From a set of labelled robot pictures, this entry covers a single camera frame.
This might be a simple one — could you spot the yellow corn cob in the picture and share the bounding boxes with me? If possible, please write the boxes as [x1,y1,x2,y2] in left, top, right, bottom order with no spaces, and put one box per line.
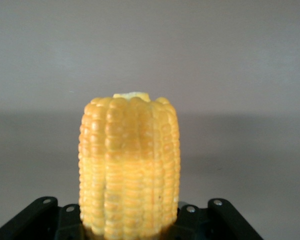
[77,91,181,238]

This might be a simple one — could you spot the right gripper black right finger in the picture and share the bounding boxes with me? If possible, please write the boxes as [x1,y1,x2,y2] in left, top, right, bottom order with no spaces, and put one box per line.
[162,198,300,240]

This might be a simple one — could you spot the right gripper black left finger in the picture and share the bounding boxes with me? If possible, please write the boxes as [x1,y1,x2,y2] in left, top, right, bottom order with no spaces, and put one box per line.
[0,196,87,240]

